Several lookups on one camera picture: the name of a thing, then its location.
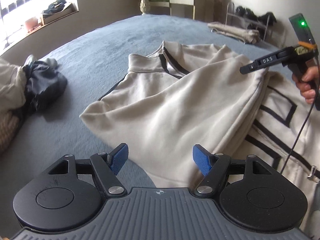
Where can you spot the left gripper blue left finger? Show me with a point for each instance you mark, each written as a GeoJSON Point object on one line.
{"type": "Point", "coordinates": [117, 158]}

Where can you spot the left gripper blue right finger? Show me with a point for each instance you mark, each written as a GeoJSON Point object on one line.
{"type": "Point", "coordinates": [202, 158]}

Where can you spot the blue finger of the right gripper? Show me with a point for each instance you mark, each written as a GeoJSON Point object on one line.
{"type": "Point", "coordinates": [263, 62]}

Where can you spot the beige zip hoodie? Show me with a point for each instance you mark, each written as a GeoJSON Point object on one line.
{"type": "Point", "coordinates": [182, 95]}

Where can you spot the dark clothes on windowsill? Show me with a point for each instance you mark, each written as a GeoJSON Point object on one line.
{"type": "Point", "coordinates": [56, 10]}

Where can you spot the person right hand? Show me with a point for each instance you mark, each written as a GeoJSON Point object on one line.
{"type": "Point", "coordinates": [304, 87]}

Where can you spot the folded beige garment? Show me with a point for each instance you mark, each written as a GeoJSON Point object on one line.
{"type": "Point", "coordinates": [246, 36]}

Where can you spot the metal storage shelf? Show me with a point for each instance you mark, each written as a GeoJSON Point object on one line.
{"type": "Point", "coordinates": [245, 18]}

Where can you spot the long cardboard box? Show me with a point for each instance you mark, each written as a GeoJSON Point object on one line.
{"type": "Point", "coordinates": [218, 12]}

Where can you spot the cream side desk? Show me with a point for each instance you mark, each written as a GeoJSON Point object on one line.
{"type": "Point", "coordinates": [199, 10]}

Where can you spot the dark furry garment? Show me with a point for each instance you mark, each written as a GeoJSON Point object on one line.
{"type": "Point", "coordinates": [45, 84]}

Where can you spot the grey-blue bed blanket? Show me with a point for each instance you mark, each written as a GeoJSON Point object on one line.
{"type": "Point", "coordinates": [92, 64]}

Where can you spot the checked pink cloth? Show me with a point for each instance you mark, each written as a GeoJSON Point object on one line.
{"type": "Point", "coordinates": [11, 122]}

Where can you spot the pale beige crumpled garment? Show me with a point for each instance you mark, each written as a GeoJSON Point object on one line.
{"type": "Point", "coordinates": [13, 82]}

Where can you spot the cream bed post knob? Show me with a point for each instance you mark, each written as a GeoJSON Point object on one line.
{"type": "Point", "coordinates": [145, 7]}

